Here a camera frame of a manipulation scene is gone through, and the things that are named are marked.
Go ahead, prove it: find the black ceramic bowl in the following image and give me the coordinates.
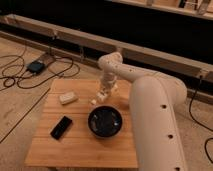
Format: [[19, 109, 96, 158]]
[[88, 106, 123, 138]]

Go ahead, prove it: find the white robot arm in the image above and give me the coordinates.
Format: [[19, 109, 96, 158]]
[[98, 52, 188, 171]]

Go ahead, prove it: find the wooden wall rail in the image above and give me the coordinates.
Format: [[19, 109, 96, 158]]
[[0, 14, 213, 101]]

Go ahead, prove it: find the blue power adapter box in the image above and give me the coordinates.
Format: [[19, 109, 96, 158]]
[[27, 61, 45, 74]]

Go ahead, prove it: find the white rectangular sponge block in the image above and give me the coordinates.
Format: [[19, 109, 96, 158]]
[[59, 91, 78, 105]]

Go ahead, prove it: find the wooden table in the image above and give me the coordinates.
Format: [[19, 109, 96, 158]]
[[25, 79, 138, 169]]

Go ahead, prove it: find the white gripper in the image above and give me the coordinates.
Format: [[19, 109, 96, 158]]
[[97, 71, 118, 103]]

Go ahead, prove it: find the small white block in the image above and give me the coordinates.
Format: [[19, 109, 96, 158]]
[[90, 99, 97, 105]]

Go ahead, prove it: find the black floor cable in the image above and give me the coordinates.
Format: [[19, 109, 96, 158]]
[[0, 39, 81, 144]]

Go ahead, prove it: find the black rectangular remote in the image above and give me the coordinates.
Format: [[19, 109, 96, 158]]
[[50, 116, 72, 140]]

